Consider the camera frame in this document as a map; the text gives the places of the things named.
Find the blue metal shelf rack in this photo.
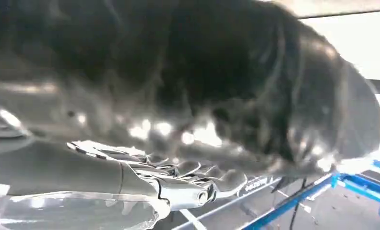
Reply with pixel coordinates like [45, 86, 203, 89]
[240, 160, 380, 230]

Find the black camera cable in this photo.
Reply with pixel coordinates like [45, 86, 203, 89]
[288, 177, 308, 230]

